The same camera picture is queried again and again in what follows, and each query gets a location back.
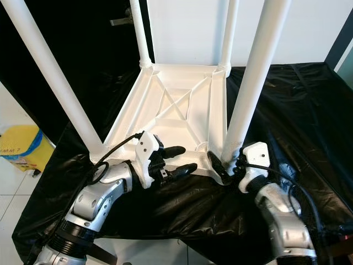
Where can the black door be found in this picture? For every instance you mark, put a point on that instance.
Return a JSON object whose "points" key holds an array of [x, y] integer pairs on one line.
{"points": [[99, 55]]}

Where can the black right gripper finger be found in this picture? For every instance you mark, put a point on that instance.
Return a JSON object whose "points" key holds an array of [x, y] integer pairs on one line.
{"points": [[218, 164]]}

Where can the white plastic table leg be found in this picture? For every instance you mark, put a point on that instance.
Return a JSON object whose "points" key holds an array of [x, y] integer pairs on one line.
{"points": [[55, 72], [229, 33], [256, 72], [140, 33]]}

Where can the black shiny tablecloth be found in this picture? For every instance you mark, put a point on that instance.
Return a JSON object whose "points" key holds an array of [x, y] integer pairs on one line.
{"points": [[309, 121]]}

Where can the yellow bag with blue band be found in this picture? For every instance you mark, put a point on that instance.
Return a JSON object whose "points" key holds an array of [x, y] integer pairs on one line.
{"points": [[22, 149]]}

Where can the dark grey door frame post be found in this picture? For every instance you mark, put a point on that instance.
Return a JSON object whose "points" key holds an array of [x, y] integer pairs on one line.
{"points": [[339, 49]]}

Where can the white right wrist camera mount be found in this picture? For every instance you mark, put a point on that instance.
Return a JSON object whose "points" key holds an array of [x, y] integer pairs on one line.
{"points": [[258, 154]]}

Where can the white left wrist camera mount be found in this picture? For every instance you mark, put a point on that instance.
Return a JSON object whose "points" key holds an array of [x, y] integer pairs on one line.
{"points": [[148, 149]]}

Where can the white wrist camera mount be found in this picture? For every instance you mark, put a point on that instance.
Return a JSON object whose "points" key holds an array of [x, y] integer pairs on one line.
{"points": [[148, 149], [258, 154]]}

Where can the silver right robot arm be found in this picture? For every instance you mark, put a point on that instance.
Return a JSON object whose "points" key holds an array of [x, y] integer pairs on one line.
{"points": [[281, 221]]}

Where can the brown wooden table brace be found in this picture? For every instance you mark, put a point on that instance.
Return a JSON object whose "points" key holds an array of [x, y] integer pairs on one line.
{"points": [[103, 255]]}

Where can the white plastic table top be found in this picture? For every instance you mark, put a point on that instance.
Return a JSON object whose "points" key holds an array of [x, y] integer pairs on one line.
{"points": [[176, 107]]}

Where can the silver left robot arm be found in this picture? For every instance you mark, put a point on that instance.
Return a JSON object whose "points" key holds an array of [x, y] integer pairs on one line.
{"points": [[94, 204]]}

